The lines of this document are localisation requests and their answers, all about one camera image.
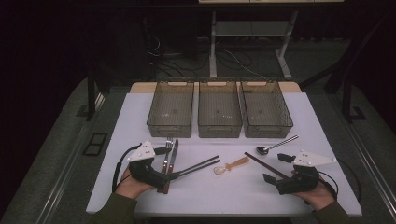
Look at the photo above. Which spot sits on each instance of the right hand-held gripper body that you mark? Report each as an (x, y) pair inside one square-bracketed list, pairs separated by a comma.
[(299, 183)]

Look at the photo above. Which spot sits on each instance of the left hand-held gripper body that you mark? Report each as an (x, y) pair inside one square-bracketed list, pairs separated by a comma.
[(146, 174)]

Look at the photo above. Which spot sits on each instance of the black chopstick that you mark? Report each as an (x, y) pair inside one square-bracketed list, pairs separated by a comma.
[(204, 167), (202, 162)]

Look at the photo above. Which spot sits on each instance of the translucent orange plastic spoon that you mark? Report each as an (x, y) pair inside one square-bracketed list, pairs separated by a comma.
[(232, 165)]

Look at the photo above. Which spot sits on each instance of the translucent brown plastic bin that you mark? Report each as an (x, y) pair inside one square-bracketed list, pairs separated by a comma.
[(171, 109), (264, 109), (219, 109)]

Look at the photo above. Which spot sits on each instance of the person's left hand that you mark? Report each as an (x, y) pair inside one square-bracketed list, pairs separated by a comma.
[(129, 186)]

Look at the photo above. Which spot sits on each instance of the person's right hand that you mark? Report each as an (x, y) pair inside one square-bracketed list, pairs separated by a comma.
[(320, 197)]

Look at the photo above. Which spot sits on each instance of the black metal stand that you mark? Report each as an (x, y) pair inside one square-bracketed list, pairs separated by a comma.
[(347, 102), (91, 99)]

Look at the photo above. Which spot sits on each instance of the metal floor rail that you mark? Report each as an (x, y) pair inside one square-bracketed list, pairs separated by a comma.
[(62, 177), (370, 161)]

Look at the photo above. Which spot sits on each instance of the white metal desk frame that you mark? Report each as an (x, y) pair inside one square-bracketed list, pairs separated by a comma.
[(212, 46)]

